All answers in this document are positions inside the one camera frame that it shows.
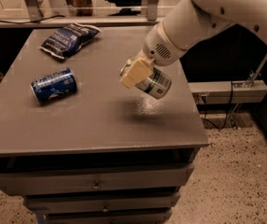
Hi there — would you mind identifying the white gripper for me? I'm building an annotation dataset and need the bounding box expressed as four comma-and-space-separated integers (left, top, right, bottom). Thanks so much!
119, 22, 186, 88

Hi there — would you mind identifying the white green 7up can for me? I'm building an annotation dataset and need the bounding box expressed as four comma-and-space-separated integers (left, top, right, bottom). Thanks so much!
119, 57, 173, 100

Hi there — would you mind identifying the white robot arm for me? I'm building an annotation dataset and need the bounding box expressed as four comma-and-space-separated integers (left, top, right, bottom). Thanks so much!
120, 0, 267, 88

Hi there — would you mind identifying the blue pepsi can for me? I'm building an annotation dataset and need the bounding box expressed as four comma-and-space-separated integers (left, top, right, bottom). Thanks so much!
30, 68, 77, 105

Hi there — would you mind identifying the blue chip bag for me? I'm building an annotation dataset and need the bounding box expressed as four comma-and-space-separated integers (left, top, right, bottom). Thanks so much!
40, 23, 101, 60

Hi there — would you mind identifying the person leg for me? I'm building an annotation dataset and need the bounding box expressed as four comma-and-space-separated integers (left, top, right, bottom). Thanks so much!
74, 0, 93, 16

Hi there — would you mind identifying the grey drawer cabinet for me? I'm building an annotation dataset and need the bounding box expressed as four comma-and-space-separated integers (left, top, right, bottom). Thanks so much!
0, 27, 208, 224

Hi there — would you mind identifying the black cable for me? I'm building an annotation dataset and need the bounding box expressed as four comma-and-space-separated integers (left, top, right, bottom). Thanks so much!
202, 81, 236, 131

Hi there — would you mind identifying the grey metal frame rail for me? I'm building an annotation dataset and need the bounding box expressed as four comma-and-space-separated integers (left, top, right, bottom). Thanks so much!
0, 0, 159, 28

